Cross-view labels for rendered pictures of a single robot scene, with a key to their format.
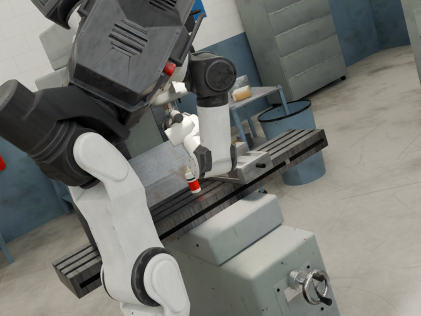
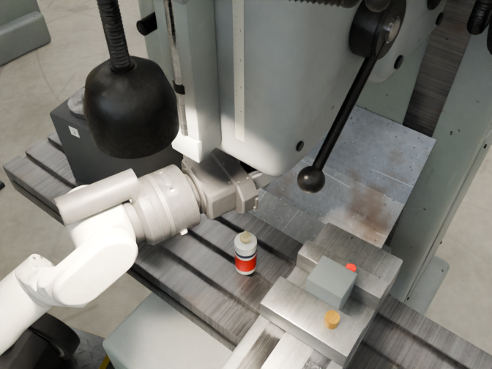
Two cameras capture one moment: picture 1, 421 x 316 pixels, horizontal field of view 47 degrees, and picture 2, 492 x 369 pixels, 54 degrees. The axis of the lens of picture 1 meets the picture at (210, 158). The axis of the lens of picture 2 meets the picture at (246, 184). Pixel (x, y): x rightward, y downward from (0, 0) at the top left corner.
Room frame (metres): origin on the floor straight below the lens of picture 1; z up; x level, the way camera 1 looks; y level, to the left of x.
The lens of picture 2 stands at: (1.66, -0.35, 1.71)
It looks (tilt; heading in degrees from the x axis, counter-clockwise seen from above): 48 degrees down; 66
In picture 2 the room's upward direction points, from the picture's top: straight up
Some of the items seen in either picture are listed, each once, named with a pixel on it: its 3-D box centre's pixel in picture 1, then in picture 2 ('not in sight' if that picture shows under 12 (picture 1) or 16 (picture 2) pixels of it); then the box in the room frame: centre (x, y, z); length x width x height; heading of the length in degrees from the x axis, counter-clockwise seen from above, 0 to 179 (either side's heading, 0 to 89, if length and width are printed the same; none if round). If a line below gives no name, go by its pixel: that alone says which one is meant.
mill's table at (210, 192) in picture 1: (204, 197); (251, 285); (1.86, 0.08, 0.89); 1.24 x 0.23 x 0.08; 119
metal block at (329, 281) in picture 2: not in sight; (329, 285); (1.94, -0.05, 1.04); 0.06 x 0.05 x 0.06; 121
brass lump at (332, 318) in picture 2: not in sight; (332, 319); (1.91, -0.11, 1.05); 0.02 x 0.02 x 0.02
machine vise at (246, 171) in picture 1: (228, 161); (316, 317); (1.91, -0.07, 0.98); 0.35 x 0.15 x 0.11; 31
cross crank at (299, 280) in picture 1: (308, 284); not in sight; (1.43, -0.16, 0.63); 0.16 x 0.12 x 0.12; 29
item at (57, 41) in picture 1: (89, 34); not in sight; (2.30, 0.32, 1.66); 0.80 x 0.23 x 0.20; 29
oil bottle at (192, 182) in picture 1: (191, 179); (245, 250); (1.86, 0.10, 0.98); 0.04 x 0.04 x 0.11
